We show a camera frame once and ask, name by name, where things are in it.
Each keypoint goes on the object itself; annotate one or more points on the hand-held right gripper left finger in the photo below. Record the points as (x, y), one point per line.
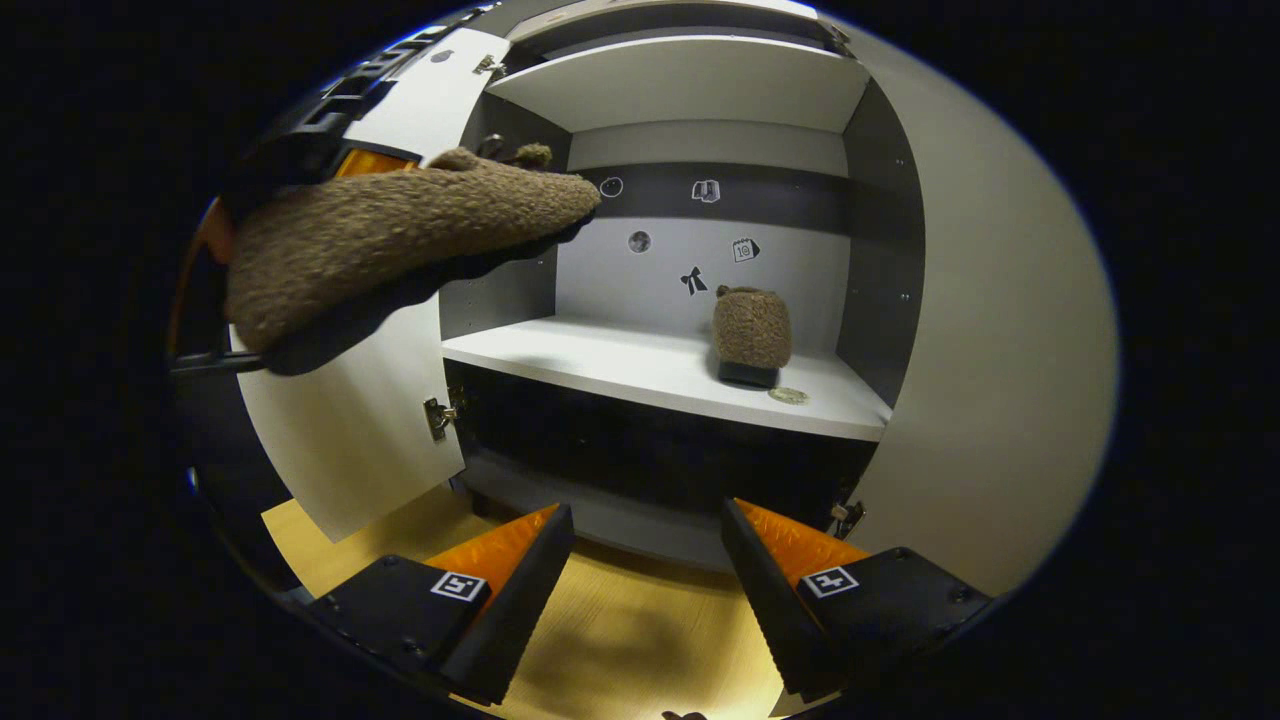
(520, 610)

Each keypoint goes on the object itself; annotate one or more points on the round gold disc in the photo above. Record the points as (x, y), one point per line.
(788, 395)

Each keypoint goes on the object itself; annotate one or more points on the metal door hinge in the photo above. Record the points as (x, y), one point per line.
(835, 35)
(845, 517)
(438, 415)
(488, 66)

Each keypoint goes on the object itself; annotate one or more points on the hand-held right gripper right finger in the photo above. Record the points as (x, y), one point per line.
(770, 610)

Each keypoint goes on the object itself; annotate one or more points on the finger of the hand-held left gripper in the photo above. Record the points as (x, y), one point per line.
(300, 155)
(215, 235)

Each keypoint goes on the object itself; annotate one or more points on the white cabinet door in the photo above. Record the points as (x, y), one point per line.
(1000, 350)
(350, 440)

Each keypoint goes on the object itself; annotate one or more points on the white cabinet shelf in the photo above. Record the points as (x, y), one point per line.
(680, 85)

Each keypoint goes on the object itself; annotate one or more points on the brown fuzzy shoe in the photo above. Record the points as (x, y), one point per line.
(750, 330)
(400, 230)

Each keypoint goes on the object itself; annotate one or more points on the white grey shoe cabinet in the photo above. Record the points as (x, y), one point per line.
(700, 145)

